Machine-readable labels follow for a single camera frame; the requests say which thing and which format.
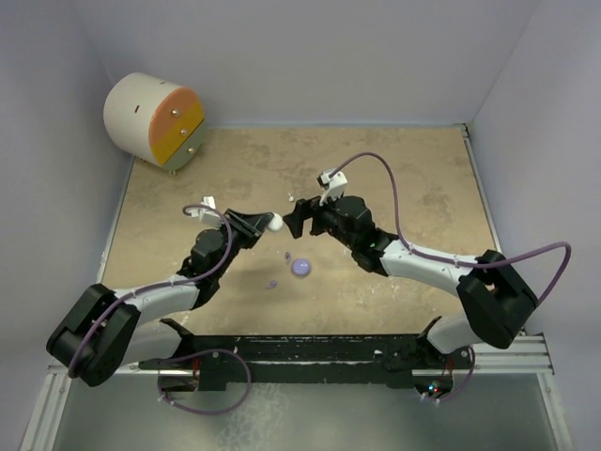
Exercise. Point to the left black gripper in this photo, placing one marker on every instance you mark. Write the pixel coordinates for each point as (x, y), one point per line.
(249, 225)

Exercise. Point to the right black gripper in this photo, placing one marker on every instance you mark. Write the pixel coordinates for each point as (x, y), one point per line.
(303, 209)

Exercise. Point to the white earbud charging case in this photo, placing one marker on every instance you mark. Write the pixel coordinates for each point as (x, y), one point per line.
(276, 223)

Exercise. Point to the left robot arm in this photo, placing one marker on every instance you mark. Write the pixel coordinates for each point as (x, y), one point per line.
(102, 330)

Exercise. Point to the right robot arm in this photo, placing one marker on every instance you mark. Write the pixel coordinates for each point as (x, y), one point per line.
(495, 299)

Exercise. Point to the purple earbud charging case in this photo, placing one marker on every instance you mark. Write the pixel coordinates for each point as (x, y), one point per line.
(301, 267)

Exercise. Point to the round drawer cabinet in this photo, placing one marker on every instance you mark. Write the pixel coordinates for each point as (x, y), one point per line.
(157, 121)

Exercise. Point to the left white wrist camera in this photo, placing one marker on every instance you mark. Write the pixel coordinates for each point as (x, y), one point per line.
(207, 214)

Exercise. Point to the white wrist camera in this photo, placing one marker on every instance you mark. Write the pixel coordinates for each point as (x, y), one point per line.
(207, 214)
(333, 186)

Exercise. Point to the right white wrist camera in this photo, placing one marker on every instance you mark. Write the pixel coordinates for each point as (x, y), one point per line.
(333, 186)

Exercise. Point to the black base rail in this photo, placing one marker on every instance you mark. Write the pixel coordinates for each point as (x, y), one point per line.
(397, 361)

